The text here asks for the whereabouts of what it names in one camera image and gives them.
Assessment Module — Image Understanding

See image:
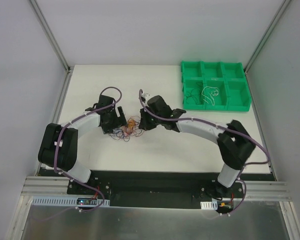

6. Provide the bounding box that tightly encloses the green compartment bin tray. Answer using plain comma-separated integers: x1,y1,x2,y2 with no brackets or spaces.
180,61,252,112

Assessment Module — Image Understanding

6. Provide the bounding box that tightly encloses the white cable duct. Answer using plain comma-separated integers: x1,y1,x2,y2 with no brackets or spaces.
200,200,218,211
32,196,110,208

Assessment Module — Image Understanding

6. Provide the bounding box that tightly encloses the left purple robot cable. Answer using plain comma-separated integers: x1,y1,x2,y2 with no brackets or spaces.
29,86,123,221

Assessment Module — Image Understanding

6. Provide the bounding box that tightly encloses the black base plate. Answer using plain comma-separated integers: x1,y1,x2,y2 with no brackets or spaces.
66,170,244,209

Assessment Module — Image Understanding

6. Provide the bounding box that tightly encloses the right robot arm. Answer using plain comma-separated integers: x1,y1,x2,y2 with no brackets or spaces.
139,91,256,199

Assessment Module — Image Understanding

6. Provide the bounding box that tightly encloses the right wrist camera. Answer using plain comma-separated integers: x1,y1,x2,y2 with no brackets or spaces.
142,93,152,101

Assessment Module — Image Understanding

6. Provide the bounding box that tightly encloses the white wire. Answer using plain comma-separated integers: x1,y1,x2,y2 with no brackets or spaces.
201,86,220,106

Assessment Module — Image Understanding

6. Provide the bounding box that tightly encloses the black wire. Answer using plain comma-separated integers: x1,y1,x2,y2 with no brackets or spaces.
184,81,203,106

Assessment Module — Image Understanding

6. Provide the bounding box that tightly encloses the coloured wire bundle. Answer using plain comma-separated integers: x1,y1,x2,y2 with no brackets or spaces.
107,114,147,143

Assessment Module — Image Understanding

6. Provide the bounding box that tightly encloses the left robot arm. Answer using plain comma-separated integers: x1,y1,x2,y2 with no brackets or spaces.
38,94,127,195

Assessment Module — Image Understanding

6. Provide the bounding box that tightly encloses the right white cable duct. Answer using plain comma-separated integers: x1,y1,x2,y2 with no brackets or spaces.
200,200,218,211

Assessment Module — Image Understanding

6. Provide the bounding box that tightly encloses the left white cable duct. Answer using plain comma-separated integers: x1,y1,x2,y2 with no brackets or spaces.
32,196,110,208

